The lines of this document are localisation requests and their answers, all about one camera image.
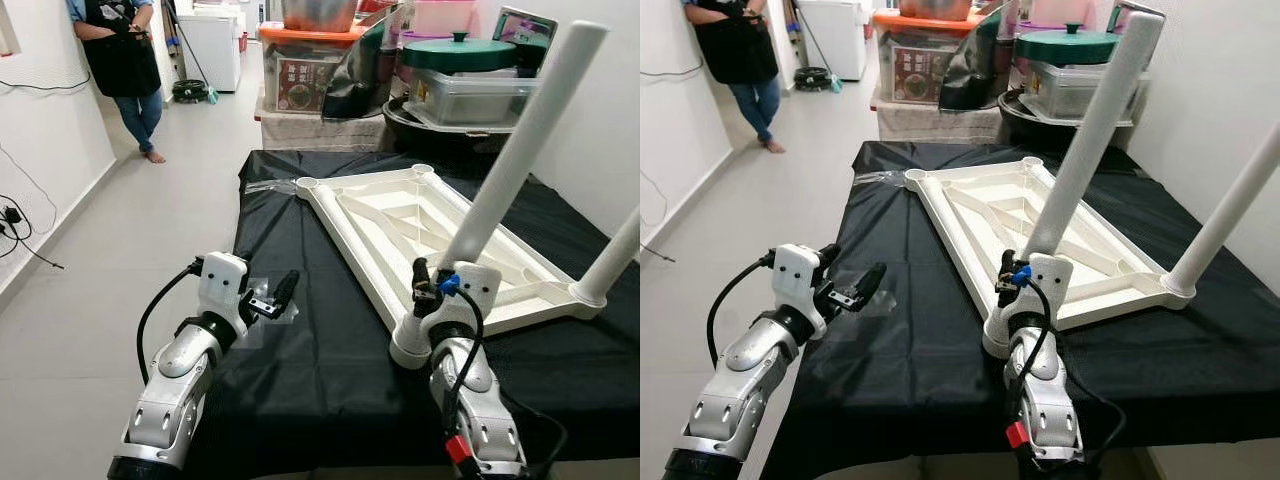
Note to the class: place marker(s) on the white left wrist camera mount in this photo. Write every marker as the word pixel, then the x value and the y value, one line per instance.
pixel 222 285
pixel 797 278

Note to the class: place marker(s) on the clear tape strip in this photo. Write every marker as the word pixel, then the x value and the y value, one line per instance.
pixel 880 177
pixel 270 186

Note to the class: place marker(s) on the person in black apron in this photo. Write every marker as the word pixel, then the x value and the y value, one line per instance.
pixel 735 50
pixel 120 60

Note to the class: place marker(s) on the colourful printed carton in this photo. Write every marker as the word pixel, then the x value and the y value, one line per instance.
pixel 525 28
pixel 1135 15

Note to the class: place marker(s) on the beige cloth-covered bench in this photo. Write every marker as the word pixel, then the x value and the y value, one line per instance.
pixel 320 132
pixel 930 122

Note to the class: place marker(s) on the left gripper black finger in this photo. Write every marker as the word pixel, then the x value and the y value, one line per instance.
pixel 830 255
pixel 288 288
pixel 872 280

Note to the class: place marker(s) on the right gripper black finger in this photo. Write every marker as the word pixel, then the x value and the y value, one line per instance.
pixel 422 278
pixel 1007 272

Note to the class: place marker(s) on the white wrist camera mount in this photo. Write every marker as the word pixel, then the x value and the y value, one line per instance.
pixel 1050 285
pixel 475 290
pixel 797 278
pixel 222 285

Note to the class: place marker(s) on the mop with green head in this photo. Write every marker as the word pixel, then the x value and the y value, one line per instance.
pixel 835 85
pixel 210 96

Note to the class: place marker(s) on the black wok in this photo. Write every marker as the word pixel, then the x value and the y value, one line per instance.
pixel 400 128
pixel 1015 125

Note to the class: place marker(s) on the white plastic children table top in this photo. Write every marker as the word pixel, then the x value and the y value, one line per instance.
pixel 400 225
pixel 990 215

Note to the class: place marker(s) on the clear plastic storage box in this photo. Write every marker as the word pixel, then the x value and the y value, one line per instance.
pixel 1065 90
pixel 470 100

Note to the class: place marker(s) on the white cabinet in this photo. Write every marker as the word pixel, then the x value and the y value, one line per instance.
pixel 215 50
pixel 835 40

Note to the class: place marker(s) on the black shiny bag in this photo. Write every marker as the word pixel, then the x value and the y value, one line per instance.
pixel 975 80
pixel 360 90

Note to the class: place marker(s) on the red tag on right arm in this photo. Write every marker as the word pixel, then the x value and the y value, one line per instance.
pixel 460 450
pixel 1017 435

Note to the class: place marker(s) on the black tablecloth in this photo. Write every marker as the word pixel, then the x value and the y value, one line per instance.
pixel 330 380
pixel 900 380

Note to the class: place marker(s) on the clear storage box orange lid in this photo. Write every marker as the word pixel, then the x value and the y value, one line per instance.
pixel 915 75
pixel 300 85

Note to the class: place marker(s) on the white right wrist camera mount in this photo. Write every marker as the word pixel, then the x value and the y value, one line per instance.
pixel 475 290
pixel 1050 285

